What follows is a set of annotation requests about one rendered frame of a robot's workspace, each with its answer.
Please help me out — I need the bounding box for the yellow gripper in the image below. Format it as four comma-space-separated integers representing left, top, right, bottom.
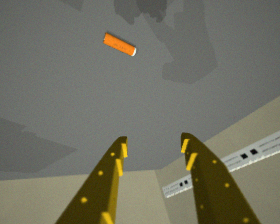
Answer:
55, 132, 261, 224

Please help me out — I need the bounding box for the orange battery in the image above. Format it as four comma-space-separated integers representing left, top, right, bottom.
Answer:
103, 33, 136, 56

